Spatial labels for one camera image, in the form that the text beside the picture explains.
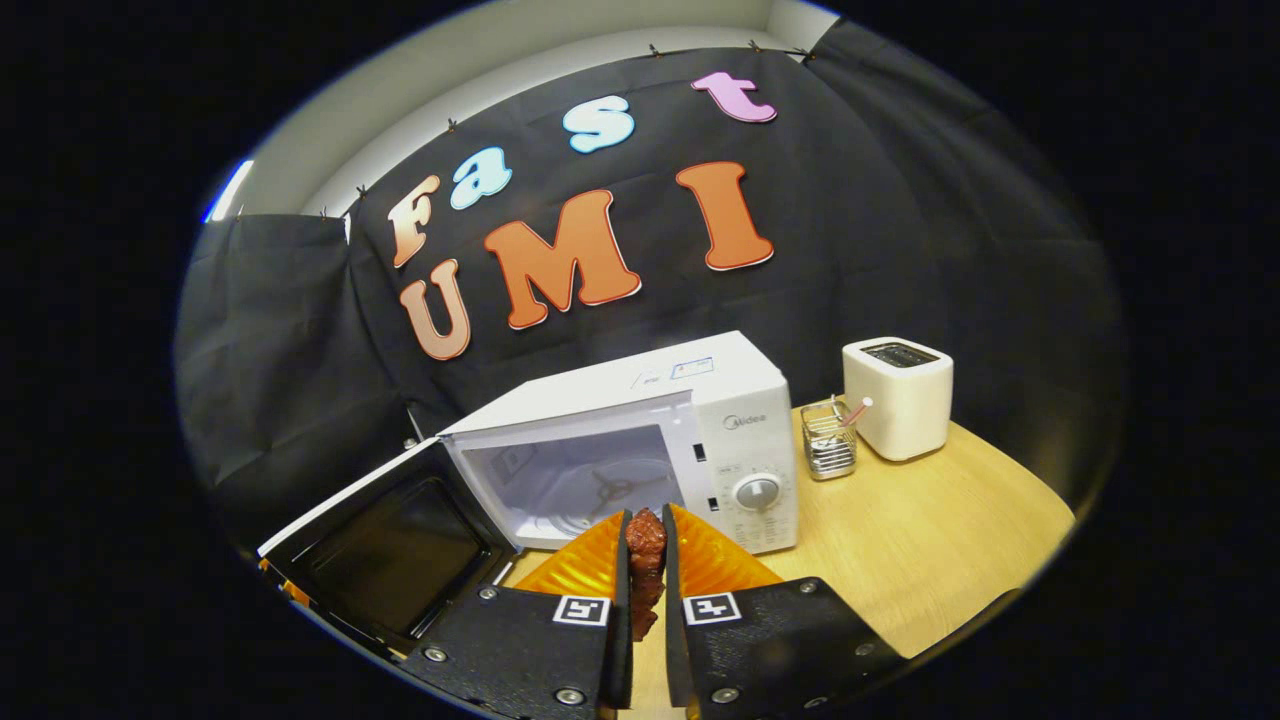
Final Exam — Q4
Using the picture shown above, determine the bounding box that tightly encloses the metal wire basket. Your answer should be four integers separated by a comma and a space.
800, 397, 859, 482

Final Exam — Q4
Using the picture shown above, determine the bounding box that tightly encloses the black backdrop cloth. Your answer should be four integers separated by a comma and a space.
175, 20, 1126, 551

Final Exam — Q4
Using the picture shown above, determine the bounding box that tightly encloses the white microwave oven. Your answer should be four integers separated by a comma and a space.
257, 330, 801, 661

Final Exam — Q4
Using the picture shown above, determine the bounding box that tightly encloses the red-brown meat piece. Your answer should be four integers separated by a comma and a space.
625, 508, 668, 642

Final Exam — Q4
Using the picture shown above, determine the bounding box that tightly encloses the white toaster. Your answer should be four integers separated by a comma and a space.
842, 337, 954, 462

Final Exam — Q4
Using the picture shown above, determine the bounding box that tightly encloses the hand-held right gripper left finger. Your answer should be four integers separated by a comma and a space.
400, 508, 635, 720

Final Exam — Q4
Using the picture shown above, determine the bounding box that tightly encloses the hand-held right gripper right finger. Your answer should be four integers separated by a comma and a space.
661, 503, 909, 720

